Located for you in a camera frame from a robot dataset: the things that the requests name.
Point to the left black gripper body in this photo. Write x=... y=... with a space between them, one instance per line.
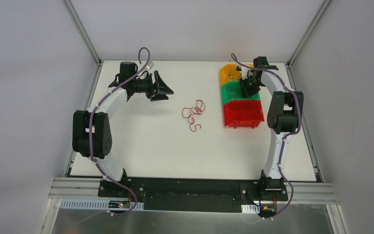
x=155 y=86

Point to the yellow plastic bin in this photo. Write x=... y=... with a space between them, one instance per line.
x=228 y=73

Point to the left white cable duct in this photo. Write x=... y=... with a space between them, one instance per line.
x=95 y=204

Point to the green plastic bin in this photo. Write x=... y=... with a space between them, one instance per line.
x=232 y=90

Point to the right white cable duct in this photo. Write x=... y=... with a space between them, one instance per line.
x=250 y=209

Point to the right circuit board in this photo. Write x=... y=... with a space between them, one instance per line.
x=267 y=212

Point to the aluminium frame rail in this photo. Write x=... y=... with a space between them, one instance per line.
x=312 y=208

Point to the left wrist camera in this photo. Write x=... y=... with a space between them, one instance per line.
x=150 y=65

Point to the circuit board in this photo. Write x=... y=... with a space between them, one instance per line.
x=115 y=204
x=267 y=212

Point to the red plastic bin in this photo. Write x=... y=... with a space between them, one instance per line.
x=243 y=113

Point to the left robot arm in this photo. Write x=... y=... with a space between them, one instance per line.
x=91 y=134

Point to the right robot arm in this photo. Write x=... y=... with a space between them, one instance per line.
x=283 y=119

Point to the left circuit board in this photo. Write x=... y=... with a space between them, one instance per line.
x=115 y=204

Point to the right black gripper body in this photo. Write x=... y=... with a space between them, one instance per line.
x=249 y=85

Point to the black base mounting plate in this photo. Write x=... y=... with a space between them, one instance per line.
x=188 y=195

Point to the white cable duct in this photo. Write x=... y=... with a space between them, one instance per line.
x=95 y=204
x=250 y=209

